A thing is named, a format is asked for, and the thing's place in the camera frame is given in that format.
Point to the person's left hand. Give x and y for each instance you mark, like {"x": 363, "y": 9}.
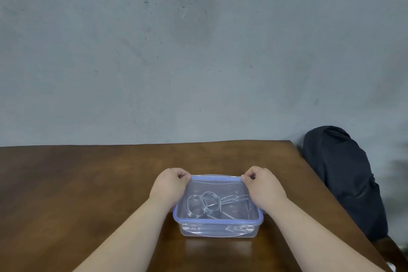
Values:
{"x": 167, "y": 187}

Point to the person's right hand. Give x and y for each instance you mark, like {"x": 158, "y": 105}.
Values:
{"x": 266, "y": 187}

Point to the clear blue-rimmed lid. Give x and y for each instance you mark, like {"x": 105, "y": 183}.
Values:
{"x": 216, "y": 221}

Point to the clear plastic container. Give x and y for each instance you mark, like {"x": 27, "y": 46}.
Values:
{"x": 216, "y": 232}

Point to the person's left forearm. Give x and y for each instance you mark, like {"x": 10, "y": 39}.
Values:
{"x": 134, "y": 240}

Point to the person's right forearm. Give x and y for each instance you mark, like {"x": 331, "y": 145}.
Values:
{"x": 312, "y": 240}

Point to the black cloth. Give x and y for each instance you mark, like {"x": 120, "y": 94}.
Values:
{"x": 344, "y": 173}

